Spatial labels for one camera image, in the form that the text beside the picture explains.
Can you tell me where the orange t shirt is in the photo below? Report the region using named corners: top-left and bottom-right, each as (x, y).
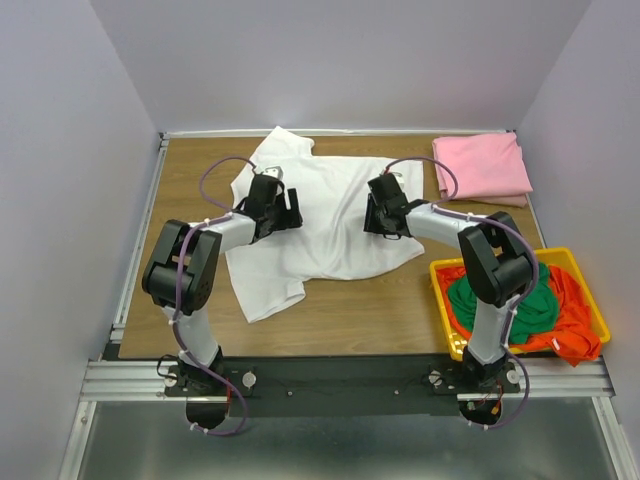
top-left (434, 263), bottom-right (602, 366)

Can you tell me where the yellow plastic basket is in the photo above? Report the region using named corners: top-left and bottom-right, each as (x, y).
top-left (429, 247), bottom-right (611, 366)

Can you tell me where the folded pink t shirt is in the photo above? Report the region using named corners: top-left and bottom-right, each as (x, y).
top-left (432, 132), bottom-right (533, 208)

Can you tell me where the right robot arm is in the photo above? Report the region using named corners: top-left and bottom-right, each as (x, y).
top-left (364, 173), bottom-right (539, 392)

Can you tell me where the green t shirt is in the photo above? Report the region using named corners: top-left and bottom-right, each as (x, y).
top-left (442, 263), bottom-right (560, 345)

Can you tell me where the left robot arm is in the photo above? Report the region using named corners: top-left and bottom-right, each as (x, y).
top-left (141, 167), bottom-right (303, 395)

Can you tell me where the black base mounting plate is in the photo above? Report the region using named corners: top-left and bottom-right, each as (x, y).
top-left (159, 354), bottom-right (521, 432)

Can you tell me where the white t shirt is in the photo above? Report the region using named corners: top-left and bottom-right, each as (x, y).
top-left (226, 127), bottom-right (424, 323)

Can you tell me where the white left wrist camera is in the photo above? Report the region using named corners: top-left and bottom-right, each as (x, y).
top-left (260, 166), bottom-right (284, 182)

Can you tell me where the aluminium frame rail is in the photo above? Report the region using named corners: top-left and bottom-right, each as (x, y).
top-left (80, 358), bottom-right (615, 402)

